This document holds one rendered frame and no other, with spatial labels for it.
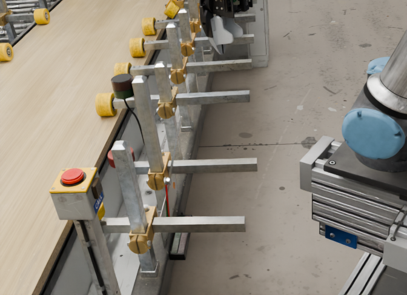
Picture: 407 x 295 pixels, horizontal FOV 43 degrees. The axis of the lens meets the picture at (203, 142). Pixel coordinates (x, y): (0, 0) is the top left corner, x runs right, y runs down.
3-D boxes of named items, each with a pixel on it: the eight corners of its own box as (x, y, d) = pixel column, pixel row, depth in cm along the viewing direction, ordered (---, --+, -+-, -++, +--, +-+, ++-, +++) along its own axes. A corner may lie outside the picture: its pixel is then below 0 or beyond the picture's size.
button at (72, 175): (88, 174, 95) (85, 166, 94) (81, 188, 91) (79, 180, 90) (67, 174, 95) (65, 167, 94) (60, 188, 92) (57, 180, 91)
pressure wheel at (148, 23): (153, 33, 236) (157, 36, 244) (152, 15, 235) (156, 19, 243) (140, 34, 237) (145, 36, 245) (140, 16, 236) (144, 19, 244)
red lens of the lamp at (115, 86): (136, 80, 142) (134, 72, 141) (131, 90, 137) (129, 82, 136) (115, 81, 143) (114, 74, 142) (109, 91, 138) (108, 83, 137)
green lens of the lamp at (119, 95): (138, 88, 143) (136, 81, 142) (133, 98, 138) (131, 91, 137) (117, 89, 144) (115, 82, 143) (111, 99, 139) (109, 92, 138)
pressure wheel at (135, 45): (142, 33, 217) (140, 49, 214) (147, 45, 224) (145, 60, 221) (128, 34, 218) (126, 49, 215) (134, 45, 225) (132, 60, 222)
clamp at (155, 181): (172, 164, 164) (170, 151, 161) (165, 191, 153) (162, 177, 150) (155, 165, 165) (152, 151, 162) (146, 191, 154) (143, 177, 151)
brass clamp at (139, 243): (160, 219, 144) (157, 205, 141) (151, 254, 132) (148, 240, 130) (139, 219, 145) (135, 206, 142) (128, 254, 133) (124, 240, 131)
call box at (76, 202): (106, 198, 99) (97, 166, 95) (95, 223, 94) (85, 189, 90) (71, 199, 101) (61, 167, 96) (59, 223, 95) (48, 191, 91)
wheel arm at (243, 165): (257, 167, 157) (257, 155, 154) (257, 174, 154) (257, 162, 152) (120, 171, 164) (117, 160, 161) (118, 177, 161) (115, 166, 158)
